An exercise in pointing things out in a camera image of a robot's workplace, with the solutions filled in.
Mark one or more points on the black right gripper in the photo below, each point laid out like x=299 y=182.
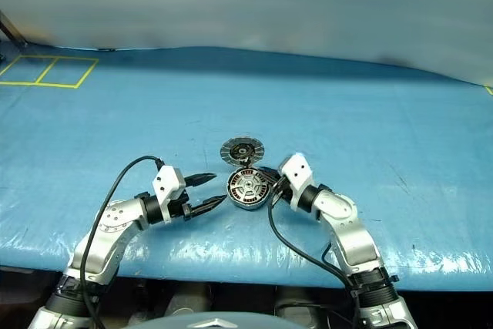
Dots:
x=283 y=190

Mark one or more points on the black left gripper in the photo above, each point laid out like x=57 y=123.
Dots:
x=181 y=209

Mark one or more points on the round metal motor rotor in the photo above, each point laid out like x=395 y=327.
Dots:
x=250 y=206

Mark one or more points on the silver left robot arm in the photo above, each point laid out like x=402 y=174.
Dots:
x=115 y=225

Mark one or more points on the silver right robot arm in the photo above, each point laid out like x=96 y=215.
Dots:
x=346 y=236

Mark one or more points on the round motor stator disc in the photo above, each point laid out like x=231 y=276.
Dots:
x=242 y=150

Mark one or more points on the blue plastic table cover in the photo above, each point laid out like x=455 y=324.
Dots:
x=269 y=105

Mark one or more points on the grey rounded shape under table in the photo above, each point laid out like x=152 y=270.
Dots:
x=188 y=302
x=298 y=307

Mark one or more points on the grey rounded shape with diamond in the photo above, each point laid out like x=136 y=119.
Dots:
x=219 y=323

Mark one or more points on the yellow tape grid marking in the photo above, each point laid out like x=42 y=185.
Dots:
x=47 y=71

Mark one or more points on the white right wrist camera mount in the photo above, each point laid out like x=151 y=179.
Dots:
x=298 y=171

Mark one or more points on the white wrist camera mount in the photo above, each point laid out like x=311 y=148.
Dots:
x=298 y=171
x=167 y=182

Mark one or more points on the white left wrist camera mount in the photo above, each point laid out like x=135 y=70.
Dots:
x=167 y=182

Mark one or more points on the dark metal stand frame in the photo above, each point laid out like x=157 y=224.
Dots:
x=13 y=32

